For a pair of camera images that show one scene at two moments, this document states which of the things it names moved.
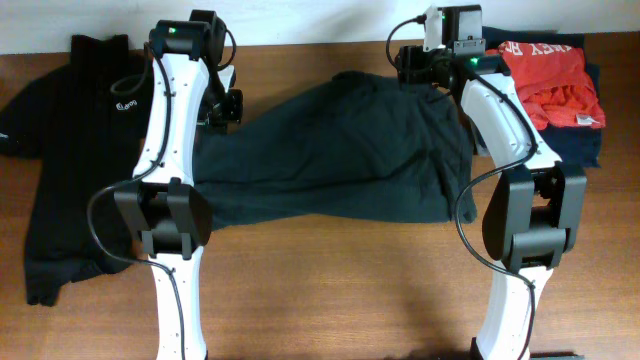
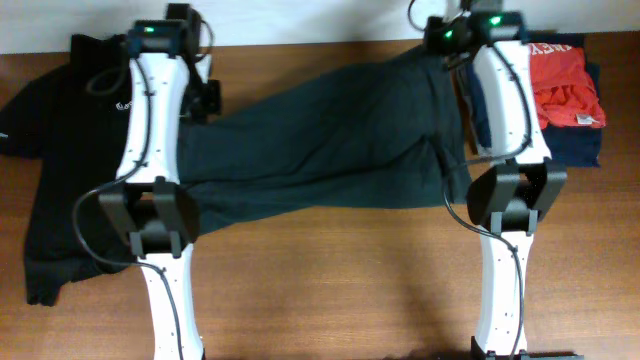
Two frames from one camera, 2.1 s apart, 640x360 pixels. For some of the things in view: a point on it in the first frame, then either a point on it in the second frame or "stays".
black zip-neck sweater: x=85 y=120 stays
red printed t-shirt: x=554 y=83 stays
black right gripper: x=410 y=66 -> x=434 y=43
